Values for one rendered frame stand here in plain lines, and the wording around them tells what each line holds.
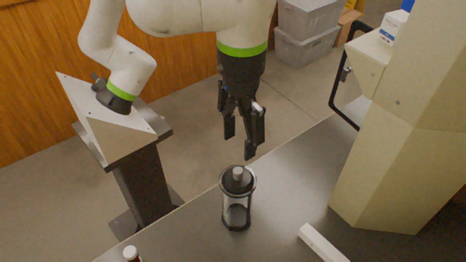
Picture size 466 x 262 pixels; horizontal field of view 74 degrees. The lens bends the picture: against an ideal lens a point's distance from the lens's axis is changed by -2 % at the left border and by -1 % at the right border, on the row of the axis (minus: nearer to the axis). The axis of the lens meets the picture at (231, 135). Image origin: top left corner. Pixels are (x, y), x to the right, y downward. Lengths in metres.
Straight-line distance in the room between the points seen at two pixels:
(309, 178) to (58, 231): 1.72
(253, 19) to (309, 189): 0.79
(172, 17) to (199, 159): 2.00
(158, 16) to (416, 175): 0.72
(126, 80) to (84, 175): 1.44
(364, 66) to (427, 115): 0.17
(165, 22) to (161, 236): 0.74
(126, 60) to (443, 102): 0.99
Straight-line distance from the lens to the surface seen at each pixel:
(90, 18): 1.15
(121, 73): 1.25
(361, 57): 0.78
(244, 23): 0.51
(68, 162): 2.72
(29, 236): 2.46
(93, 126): 1.15
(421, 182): 0.95
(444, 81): 0.72
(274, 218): 1.09
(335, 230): 1.11
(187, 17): 0.50
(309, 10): 3.03
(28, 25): 2.39
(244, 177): 0.87
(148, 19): 0.50
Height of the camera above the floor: 1.89
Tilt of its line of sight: 47 degrees down
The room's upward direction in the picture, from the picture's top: straight up
